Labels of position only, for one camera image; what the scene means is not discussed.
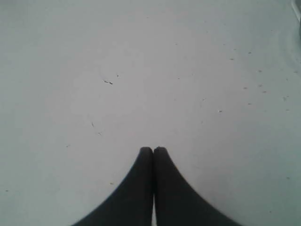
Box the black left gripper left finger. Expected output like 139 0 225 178
75 147 153 226

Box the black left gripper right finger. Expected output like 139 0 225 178
153 147 239 226

